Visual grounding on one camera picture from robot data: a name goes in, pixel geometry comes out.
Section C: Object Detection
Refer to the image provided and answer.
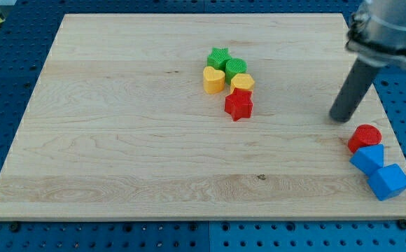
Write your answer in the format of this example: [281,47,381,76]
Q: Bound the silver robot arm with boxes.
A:
[346,0,406,70]

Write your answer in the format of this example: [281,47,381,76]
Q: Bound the blue triangle block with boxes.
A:
[350,144,384,176]

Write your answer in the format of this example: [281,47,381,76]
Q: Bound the red star block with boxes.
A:
[224,88,253,121]

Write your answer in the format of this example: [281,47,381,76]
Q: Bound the yellow heart block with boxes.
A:
[203,66,225,95]

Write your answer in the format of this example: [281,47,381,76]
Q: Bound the yellow hexagon block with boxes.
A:
[230,73,256,93]

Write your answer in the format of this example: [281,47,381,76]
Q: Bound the light wooden board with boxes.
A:
[0,13,406,221]

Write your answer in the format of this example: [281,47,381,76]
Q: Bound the green cylinder block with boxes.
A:
[225,58,247,85]

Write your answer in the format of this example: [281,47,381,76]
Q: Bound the green star block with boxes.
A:
[206,48,232,71]

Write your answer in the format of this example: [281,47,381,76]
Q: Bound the red cylinder block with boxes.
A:
[347,125,382,153]

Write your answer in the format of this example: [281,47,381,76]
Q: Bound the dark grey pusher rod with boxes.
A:
[329,59,381,123]

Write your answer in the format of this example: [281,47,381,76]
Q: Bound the blue cube block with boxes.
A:
[367,164,406,201]

